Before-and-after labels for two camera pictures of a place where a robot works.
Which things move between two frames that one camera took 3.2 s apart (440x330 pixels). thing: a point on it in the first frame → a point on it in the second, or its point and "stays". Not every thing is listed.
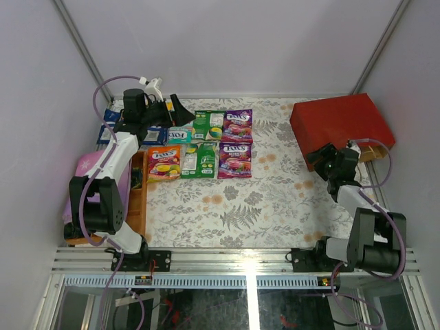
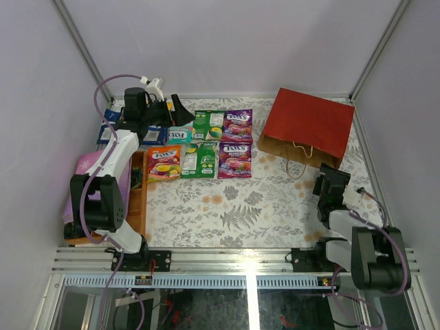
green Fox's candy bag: x=181 y=135 stays
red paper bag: x=317 y=124 → x=306 y=130
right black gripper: x=328 y=152 → x=324 y=168
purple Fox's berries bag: x=234 y=160 stays
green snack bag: x=198 y=161 stays
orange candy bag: x=164 y=162 stays
